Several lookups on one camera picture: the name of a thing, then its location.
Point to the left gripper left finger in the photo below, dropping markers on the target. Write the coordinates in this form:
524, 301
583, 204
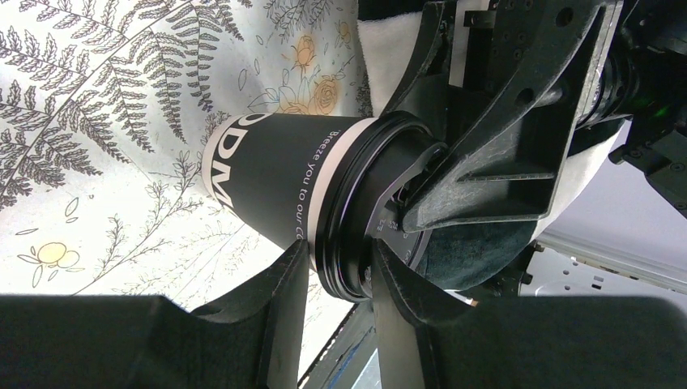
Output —
251, 336

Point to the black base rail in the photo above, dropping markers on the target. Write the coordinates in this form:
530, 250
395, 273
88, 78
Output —
344, 356

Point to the black cup lid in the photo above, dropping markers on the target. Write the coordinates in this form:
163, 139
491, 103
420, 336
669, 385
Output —
359, 195

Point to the black white checkered pillow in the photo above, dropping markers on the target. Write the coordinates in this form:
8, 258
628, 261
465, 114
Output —
462, 256

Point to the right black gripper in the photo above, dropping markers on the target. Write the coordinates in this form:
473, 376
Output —
529, 76

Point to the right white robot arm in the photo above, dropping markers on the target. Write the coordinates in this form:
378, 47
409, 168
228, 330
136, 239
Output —
647, 64

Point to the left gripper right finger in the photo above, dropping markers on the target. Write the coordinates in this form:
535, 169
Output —
426, 338

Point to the black paper coffee cup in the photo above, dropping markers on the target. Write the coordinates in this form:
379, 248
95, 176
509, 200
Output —
290, 177

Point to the floral table mat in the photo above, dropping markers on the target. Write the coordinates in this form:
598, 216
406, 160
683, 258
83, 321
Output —
106, 107

